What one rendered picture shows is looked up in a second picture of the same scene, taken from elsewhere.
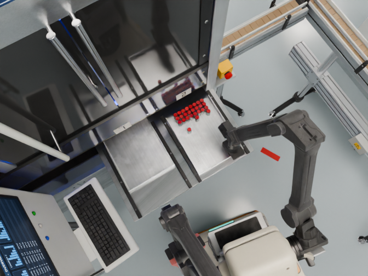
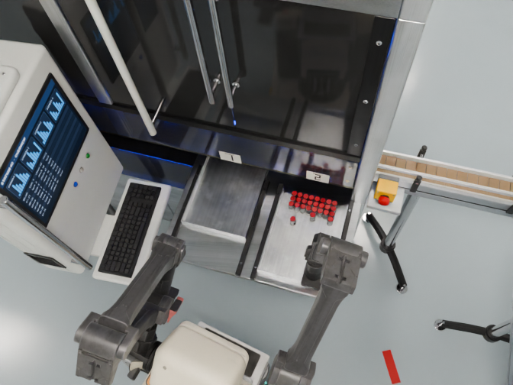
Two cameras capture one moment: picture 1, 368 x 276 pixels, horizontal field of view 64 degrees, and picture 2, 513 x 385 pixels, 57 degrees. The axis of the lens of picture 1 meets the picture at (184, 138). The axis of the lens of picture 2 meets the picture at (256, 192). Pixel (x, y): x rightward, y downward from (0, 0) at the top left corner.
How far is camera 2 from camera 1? 0.51 m
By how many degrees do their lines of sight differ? 20
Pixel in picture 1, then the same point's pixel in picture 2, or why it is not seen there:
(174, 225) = (158, 248)
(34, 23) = not seen: outside the picture
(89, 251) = (100, 244)
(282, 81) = (492, 300)
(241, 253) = (188, 338)
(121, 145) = (218, 177)
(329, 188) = not seen: outside the picture
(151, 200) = (191, 250)
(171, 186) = (222, 256)
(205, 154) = (285, 258)
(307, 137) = (336, 272)
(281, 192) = not seen: outside the picture
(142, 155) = (227, 202)
